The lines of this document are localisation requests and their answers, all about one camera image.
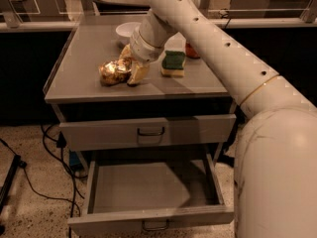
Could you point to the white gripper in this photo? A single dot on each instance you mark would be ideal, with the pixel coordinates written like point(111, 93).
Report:
point(143, 50)

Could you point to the orange soda can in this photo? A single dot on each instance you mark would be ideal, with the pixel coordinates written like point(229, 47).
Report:
point(114, 72)

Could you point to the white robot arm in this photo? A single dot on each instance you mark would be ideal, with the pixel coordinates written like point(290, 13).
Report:
point(276, 156)

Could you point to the red cola can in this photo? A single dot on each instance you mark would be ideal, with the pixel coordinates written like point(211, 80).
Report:
point(191, 52)

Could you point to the grey drawer cabinet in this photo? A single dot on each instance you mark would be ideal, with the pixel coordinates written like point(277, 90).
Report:
point(76, 94)

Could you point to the closed grey upper drawer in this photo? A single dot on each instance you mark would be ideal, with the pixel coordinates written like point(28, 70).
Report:
point(148, 132)

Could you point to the open grey middle drawer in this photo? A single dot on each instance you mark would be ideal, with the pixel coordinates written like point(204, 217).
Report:
point(151, 190)

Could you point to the white ceramic bowl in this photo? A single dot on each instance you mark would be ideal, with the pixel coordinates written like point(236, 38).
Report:
point(125, 31)

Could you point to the green and yellow sponge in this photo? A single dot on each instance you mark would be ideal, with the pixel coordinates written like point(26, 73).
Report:
point(173, 64)

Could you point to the black stand base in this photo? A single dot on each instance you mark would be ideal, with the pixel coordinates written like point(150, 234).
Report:
point(5, 188)

